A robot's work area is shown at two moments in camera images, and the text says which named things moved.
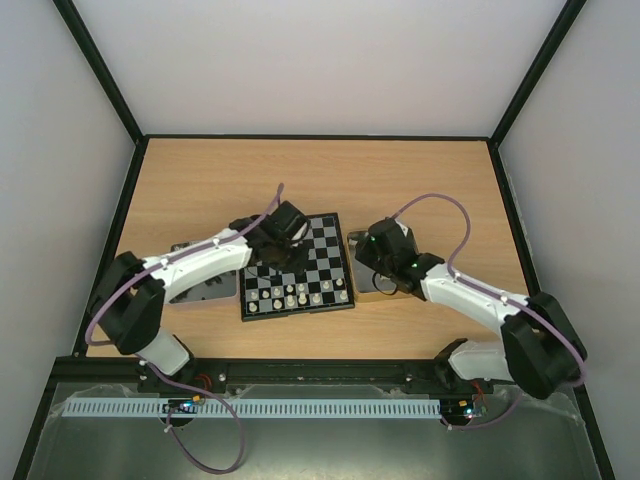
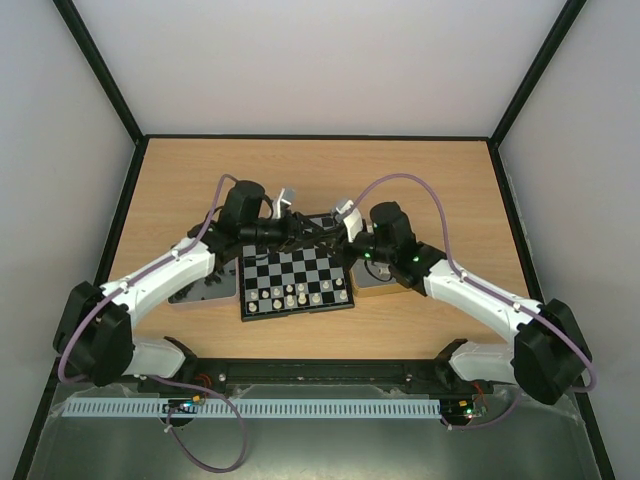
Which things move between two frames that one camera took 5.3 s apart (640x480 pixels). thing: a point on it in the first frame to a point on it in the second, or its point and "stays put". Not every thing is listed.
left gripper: x=299 y=264 to x=293 y=231
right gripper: x=365 y=248 to x=343 y=235
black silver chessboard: x=266 y=291 stays put
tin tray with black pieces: x=219 y=286 stays put
